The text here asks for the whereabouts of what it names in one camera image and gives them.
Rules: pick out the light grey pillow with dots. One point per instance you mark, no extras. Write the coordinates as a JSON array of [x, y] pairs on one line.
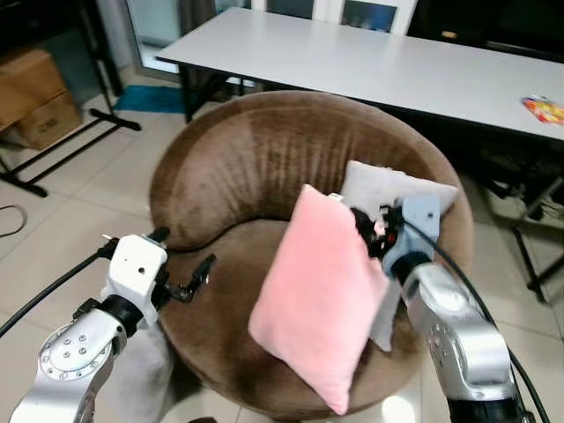
[[392, 187]]

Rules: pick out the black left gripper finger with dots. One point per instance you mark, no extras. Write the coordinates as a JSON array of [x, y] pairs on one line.
[[196, 280], [159, 234]]

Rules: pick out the orange red snack packet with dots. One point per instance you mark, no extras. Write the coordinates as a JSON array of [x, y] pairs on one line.
[[543, 109]]

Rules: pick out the blue floor mat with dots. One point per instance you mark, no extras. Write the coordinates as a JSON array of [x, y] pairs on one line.
[[145, 99]]

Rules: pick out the black metal cart frame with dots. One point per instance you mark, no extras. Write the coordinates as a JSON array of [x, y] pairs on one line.
[[520, 203]]

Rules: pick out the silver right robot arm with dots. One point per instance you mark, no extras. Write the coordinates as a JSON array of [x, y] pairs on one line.
[[463, 339]]

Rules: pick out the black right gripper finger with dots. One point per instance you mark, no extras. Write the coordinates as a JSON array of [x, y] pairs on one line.
[[363, 227]]

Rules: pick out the brown round velvet sofa chair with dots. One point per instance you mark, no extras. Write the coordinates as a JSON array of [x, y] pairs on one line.
[[238, 167]]

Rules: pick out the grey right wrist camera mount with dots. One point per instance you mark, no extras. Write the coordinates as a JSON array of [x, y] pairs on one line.
[[419, 220]]

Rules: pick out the brown cardboard box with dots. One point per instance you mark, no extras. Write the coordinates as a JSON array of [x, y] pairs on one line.
[[35, 97]]

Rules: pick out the grey fluffy floor pillow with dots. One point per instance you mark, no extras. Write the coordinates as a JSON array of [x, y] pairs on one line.
[[141, 370]]

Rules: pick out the black metal stand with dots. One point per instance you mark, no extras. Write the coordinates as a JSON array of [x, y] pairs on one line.
[[88, 62]]

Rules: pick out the pink pillow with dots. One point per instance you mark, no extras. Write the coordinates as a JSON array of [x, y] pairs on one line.
[[322, 291]]

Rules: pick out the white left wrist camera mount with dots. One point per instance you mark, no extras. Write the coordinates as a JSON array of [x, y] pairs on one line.
[[134, 264]]

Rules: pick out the long white table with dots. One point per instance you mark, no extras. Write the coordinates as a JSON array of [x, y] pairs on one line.
[[370, 66]]

